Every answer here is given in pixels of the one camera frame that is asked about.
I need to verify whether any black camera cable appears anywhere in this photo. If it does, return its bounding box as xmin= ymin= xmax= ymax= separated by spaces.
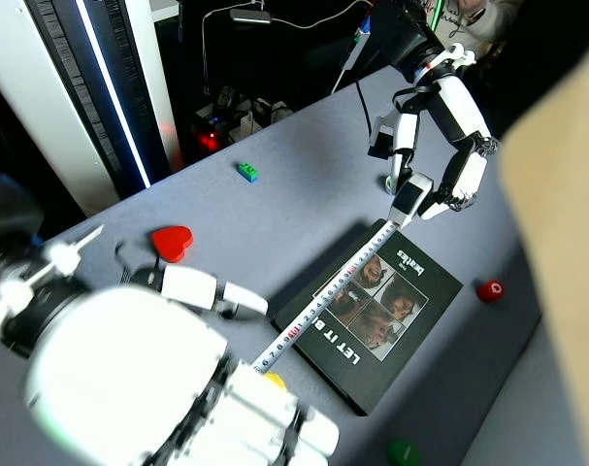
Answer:
xmin=354 ymin=80 xmax=376 ymax=143

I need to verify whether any thin white hanging cable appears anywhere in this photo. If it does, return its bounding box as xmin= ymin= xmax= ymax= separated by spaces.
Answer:
xmin=200 ymin=0 xmax=266 ymax=97

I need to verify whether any power strip with plugs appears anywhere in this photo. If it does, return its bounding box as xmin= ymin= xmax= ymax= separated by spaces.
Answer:
xmin=191 ymin=84 xmax=295 ymax=151

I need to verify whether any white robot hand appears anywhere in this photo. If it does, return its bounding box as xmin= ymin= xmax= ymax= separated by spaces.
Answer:
xmin=388 ymin=75 xmax=499 ymax=220
xmin=21 ymin=264 xmax=342 ymax=466

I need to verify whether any grey tape measure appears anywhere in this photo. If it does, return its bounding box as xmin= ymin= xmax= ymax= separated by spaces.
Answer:
xmin=251 ymin=172 xmax=435 ymax=376

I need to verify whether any person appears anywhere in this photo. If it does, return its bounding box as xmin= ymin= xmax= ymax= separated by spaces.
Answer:
xmin=419 ymin=0 xmax=523 ymax=54

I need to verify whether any red heart block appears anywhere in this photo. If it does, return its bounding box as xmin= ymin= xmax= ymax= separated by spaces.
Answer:
xmin=151 ymin=225 xmax=194 ymax=264

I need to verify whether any pale backdrop board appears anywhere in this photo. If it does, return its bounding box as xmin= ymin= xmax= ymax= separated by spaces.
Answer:
xmin=498 ymin=43 xmax=589 ymax=466

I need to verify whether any green round block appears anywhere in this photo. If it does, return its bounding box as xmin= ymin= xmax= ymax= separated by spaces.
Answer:
xmin=386 ymin=439 xmax=421 ymax=466

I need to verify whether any red cylinder block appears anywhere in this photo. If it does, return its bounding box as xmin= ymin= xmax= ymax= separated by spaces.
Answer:
xmin=475 ymin=279 xmax=505 ymax=306

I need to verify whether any grey table cloth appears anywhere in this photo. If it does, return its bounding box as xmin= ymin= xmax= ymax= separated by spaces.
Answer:
xmin=0 ymin=62 xmax=589 ymax=466

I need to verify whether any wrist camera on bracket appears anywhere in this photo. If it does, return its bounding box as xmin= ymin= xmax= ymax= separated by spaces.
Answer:
xmin=368 ymin=112 xmax=398 ymax=160

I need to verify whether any black hardcover book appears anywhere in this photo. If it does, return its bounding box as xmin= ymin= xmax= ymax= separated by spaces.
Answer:
xmin=272 ymin=217 xmax=464 ymax=416

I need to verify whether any white pillar with black strips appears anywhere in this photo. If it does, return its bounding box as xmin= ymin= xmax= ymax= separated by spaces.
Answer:
xmin=0 ymin=0 xmax=181 ymax=217

